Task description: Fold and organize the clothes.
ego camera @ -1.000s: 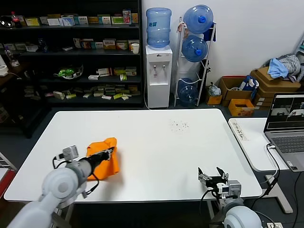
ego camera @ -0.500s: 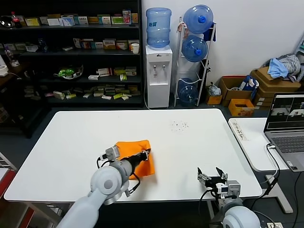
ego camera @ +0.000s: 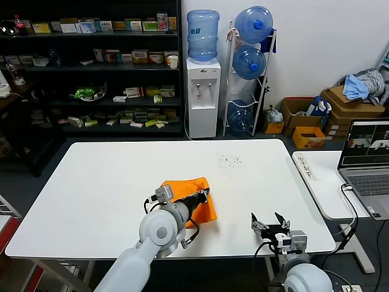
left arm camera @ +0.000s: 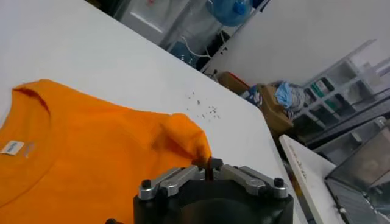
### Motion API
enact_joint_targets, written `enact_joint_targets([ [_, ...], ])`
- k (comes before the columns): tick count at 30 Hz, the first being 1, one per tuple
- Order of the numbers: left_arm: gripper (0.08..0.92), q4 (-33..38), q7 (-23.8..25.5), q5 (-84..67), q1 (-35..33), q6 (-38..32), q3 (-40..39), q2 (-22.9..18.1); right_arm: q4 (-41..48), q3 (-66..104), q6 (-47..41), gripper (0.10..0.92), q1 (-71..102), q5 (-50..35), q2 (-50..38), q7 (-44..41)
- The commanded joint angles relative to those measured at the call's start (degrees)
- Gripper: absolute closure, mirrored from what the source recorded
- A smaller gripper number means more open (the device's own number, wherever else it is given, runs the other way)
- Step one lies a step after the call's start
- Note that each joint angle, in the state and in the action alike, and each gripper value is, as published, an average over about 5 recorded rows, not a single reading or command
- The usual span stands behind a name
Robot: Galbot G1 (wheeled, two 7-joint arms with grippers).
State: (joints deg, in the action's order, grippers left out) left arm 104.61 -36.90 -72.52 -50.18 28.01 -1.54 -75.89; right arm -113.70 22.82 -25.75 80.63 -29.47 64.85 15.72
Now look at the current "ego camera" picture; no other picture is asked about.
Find crumpled plastic bag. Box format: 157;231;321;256
266;105;284;123

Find black folded tripod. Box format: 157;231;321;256
260;76;272;129

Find black cable with plug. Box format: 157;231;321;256
181;212;201;249

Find grey laptop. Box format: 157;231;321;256
337;118;389;220

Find blue water jug with label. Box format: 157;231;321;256
187;9;220;65

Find dark blue bottle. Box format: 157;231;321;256
49;49;63;69

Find light blue garment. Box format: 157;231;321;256
340;74;371;101

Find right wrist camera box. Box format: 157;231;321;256
275;230;308;255

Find purple bottle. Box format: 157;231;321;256
5;58;18;82

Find white wire jug rack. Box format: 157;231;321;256
222;21;278;137

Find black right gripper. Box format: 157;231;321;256
250;212;291;244

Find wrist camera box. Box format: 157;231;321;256
154;186;175;204
275;230;308;255

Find blue white bag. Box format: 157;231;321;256
305;96;332;117

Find glass pot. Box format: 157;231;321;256
0;19;18;38

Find yellow brown medicine box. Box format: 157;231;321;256
132;50;150;65

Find white side table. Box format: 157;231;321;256
291;150;376;274

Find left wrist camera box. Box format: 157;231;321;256
154;186;175;204

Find yellow cardboard box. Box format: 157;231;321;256
292;126;327;150

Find beige cloth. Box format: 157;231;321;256
225;27;242;43

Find tall colourful box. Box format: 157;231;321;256
157;13;170;32

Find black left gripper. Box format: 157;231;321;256
185;188;211;214

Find blue white medicine box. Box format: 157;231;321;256
75;19;97;34

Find open cardboard box red rim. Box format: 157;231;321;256
280;97;324;137

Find black shelf unit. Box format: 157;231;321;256
0;0;184;139

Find yellow red medicine box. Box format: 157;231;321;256
148;52;166;65

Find green white medicine box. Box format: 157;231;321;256
125;19;143;32

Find black camera cable loop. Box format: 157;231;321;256
143;196;159;214

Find stacked flat cardboard boxes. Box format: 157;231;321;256
323;111;366;142

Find orange t-shirt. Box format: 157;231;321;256
160;176;218;229

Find laptop charging cable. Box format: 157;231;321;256
329;182;359;253

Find small brown cardboard box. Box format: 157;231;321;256
263;120;286;136

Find white appliance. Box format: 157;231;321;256
0;74;12;100

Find cola bottle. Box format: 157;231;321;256
13;15;27;37

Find teal medicine box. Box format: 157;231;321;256
94;21;115;33

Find large brown cardboard box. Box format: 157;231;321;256
321;85;387;120

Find grey striped garment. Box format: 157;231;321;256
354;69;386;105

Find red white medicine box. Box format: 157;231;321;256
123;87;145;100

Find white water dispenser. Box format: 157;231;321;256
185;58;222;139

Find bowl of green packets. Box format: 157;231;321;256
68;83;108;103

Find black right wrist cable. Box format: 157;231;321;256
253;239;277;274

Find handwritten paper label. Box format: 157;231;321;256
297;153;321;181

